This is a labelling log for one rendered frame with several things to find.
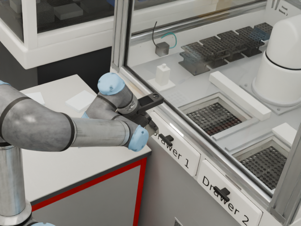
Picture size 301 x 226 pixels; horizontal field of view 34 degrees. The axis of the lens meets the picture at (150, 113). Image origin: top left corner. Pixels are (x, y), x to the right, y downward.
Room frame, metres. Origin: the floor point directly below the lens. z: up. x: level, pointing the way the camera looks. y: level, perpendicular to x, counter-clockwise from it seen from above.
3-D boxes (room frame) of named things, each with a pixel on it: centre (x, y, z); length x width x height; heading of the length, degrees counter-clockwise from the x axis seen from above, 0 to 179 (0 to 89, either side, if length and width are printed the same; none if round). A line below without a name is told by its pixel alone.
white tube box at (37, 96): (1.68, 0.53, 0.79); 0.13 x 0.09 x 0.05; 117
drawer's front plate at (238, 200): (1.22, -0.31, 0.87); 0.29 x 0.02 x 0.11; 41
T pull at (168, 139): (1.44, -0.08, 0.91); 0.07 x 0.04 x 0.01; 41
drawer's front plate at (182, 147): (1.45, -0.10, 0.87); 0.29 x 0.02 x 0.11; 41
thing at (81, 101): (1.77, 0.31, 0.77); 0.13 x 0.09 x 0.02; 148
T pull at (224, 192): (1.20, -0.29, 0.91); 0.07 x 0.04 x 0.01; 41
